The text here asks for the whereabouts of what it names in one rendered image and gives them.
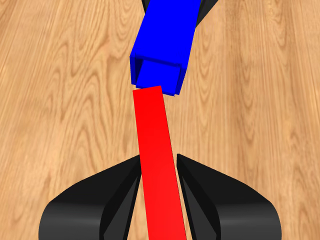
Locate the blue hollow socket block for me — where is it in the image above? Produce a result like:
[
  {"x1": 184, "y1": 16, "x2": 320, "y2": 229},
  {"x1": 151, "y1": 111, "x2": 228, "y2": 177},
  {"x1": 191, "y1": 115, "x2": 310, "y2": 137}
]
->
[{"x1": 129, "y1": 0, "x2": 203, "y2": 97}]

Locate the thin red peg bar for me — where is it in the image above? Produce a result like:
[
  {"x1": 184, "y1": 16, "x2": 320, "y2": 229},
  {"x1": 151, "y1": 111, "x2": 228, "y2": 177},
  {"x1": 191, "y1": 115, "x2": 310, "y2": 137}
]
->
[{"x1": 132, "y1": 85, "x2": 188, "y2": 240}]

